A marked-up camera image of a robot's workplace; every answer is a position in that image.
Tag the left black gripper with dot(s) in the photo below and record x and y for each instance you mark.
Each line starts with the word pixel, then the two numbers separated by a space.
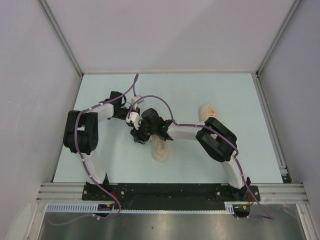
pixel 129 107

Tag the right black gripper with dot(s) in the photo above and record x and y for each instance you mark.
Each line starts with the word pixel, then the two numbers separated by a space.
pixel 137 135

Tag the beige lace sneaker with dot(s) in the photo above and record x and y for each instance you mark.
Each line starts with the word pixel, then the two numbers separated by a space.
pixel 160 149
pixel 208 110

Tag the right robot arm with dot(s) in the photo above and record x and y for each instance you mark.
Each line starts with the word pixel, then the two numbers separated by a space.
pixel 215 138

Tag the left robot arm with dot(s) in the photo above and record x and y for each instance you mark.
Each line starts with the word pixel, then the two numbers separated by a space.
pixel 81 134

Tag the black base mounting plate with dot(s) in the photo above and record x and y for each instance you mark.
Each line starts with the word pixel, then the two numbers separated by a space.
pixel 176 196

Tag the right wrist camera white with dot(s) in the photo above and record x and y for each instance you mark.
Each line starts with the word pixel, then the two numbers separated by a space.
pixel 133 119

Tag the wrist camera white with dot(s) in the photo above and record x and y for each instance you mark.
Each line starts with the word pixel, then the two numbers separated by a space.
pixel 135 100
pixel 133 119

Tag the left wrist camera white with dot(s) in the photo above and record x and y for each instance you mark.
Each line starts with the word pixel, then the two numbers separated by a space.
pixel 135 100

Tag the aluminium corner post left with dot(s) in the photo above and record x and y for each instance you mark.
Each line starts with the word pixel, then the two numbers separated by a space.
pixel 49 15

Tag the aluminium corner post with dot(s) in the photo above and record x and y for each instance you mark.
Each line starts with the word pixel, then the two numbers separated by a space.
pixel 49 15
pixel 280 33

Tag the aluminium frame rail front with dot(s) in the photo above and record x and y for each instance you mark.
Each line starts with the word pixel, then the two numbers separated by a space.
pixel 270 193

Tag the aluminium side rail right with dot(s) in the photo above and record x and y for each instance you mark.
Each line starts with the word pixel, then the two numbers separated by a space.
pixel 273 134

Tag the aluminium corner post right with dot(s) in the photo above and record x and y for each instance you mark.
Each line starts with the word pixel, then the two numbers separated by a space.
pixel 280 33

